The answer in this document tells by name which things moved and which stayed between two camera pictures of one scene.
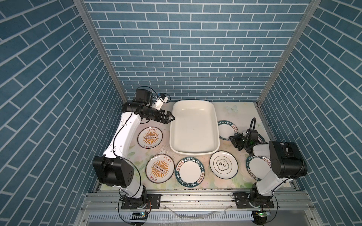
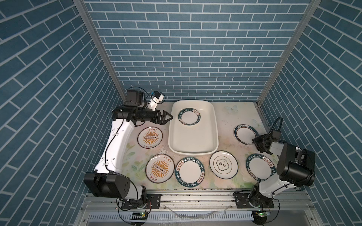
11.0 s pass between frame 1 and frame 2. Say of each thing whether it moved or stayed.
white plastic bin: stayed
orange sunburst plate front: stayed
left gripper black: stayed
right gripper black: moved
